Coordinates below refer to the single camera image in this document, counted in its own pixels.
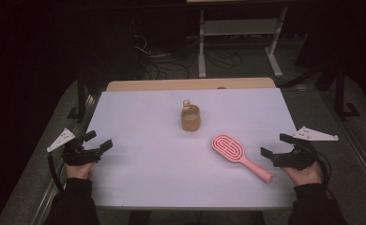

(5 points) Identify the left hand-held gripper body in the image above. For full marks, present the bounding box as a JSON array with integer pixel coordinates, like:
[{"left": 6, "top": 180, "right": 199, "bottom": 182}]
[{"left": 46, "top": 127, "right": 102, "bottom": 167}]

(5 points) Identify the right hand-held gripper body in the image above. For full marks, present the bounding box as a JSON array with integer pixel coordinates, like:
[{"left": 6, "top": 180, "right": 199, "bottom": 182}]
[{"left": 272, "top": 126, "right": 340, "bottom": 172}]

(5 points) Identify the pink hairbrush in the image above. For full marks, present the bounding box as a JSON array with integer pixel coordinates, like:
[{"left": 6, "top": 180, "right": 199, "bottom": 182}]
[{"left": 210, "top": 133, "right": 274, "bottom": 184}]

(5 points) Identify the brown cup with handle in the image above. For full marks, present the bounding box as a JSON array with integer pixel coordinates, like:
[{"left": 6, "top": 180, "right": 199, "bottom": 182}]
[{"left": 180, "top": 98, "right": 202, "bottom": 133}]

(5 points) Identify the person's left hand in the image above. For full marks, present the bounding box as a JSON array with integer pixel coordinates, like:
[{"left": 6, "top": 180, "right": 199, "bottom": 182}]
[{"left": 65, "top": 161, "right": 96, "bottom": 181}]

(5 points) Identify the person's right hand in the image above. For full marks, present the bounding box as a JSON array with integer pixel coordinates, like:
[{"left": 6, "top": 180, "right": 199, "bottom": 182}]
[{"left": 280, "top": 161, "right": 325, "bottom": 188}]

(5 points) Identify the white table cover sheet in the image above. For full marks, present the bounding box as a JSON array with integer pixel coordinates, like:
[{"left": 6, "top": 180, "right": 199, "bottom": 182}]
[{"left": 83, "top": 87, "right": 298, "bottom": 209}]

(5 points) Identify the black metal stand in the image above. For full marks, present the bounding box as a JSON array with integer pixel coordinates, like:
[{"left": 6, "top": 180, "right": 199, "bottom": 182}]
[{"left": 280, "top": 58, "right": 362, "bottom": 120}]

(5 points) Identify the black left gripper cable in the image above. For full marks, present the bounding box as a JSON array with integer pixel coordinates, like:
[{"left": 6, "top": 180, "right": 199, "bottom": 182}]
[{"left": 46, "top": 151, "right": 67, "bottom": 193}]

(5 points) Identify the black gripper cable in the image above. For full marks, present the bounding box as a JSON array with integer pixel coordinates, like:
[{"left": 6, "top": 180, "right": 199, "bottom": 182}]
[
  {"left": 46, "top": 151, "right": 67, "bottom": 193},
  {"left": 314, "top": 152, "right": 338, "bottom": 202}
]

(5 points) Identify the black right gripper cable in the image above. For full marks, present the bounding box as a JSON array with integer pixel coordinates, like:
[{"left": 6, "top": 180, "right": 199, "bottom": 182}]
[{"left": 314, "top": 152, "right": 338, "bottom": 202}]

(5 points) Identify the tangle of black floor cables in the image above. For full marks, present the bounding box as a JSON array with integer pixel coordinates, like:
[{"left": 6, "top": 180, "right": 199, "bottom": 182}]
[{"left": 130, "top": 18, "right": 245, "bottom": 81}]

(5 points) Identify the white metal desk frame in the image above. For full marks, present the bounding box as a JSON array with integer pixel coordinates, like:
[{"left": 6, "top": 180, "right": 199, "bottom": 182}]
[{"left": 197, "top": 5, "right": 289, "bottom": 79}]

